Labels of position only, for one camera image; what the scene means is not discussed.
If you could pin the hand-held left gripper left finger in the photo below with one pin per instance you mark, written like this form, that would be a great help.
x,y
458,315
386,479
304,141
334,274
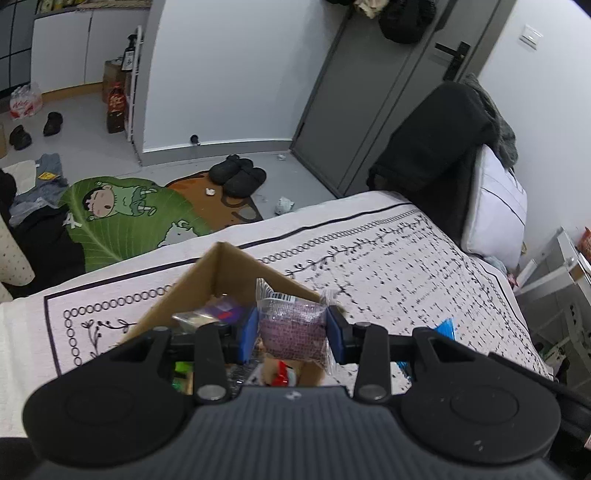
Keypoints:
x,y
248,334

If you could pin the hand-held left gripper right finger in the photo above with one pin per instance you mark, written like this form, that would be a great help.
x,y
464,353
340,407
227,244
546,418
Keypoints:
x,y
335,337

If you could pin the purple snack packet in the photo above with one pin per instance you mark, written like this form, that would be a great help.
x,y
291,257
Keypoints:
x,y
226,311

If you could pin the clear packet with pink snack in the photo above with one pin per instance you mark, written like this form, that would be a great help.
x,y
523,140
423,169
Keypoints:
x,y
291,327

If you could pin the red snack packet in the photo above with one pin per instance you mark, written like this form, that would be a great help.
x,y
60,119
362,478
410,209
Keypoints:
x,y
280,374

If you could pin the cardboard box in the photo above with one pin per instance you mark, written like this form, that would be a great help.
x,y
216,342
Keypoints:
x,y
217,272

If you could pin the blue snack packet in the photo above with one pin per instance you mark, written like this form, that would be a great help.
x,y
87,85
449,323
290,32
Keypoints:
x,y
444,328

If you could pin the clear beige snack packet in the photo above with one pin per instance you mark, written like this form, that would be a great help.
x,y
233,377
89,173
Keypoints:
x,y
191,318

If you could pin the white patterned blanket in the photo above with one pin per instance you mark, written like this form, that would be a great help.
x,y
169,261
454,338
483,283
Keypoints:
x,y
392,258

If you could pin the white metal rack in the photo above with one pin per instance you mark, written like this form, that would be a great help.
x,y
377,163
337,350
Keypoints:
x,y
558,286

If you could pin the crumpled white paper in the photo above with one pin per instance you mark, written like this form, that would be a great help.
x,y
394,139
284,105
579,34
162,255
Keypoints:
x,y
285,206

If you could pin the brown cartoon rug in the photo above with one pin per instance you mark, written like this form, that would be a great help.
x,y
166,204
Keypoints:
x,y
198,203

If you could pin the black slipper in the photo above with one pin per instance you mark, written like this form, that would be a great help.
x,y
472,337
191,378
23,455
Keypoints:
x,y
244,182
230,168

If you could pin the green leaf cartoon rug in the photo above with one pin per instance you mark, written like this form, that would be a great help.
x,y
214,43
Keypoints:
x,y
134,230

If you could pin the black door stop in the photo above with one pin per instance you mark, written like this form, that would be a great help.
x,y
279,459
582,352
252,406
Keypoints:
x,y
195,138

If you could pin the white pillow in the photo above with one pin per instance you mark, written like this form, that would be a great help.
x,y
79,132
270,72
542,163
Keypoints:
x,y
498,212

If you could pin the black cloth over chair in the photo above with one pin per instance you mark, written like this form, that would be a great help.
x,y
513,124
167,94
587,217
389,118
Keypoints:
x,y
429,143

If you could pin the black clothes pile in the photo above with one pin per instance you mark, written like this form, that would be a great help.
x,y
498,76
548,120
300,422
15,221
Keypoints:
x,y
46,249

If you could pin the grey door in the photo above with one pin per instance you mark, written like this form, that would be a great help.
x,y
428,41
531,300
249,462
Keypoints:
x,y
360,101

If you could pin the white dotted roll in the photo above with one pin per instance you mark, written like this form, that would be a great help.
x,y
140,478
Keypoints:
x,y
14,258

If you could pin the blue jeans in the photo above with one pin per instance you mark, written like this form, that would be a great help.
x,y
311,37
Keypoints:
x,y
46,189

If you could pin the cola bottle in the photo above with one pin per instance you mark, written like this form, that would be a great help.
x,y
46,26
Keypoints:
x,y
116,110

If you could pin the thin white floor rack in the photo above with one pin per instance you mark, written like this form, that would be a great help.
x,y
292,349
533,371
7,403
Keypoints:
x,y
136,92

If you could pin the grey blanket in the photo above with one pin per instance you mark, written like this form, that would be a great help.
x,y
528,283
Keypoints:
x,y
501,124

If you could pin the white cloth bag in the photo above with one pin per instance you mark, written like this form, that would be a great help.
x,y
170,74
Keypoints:
x,y
21,174

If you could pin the black shoe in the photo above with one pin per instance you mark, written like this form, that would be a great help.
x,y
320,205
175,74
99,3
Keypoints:
x,y
19,137
53,123

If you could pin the dark spray bottle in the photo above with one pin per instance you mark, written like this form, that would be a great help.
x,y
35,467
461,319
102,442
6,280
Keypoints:
x,y
128,55

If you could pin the pack of water bottles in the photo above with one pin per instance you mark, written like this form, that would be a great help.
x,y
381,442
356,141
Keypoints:
x,y
27,101

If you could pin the black bag with beige cloth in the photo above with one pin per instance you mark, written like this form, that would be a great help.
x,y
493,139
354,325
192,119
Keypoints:
x,y
406,18

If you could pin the white cabinet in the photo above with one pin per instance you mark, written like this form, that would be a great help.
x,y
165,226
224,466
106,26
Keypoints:
x,y
92,46

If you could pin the white light switch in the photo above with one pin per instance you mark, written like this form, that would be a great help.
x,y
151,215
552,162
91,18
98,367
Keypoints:
x,y
531,35

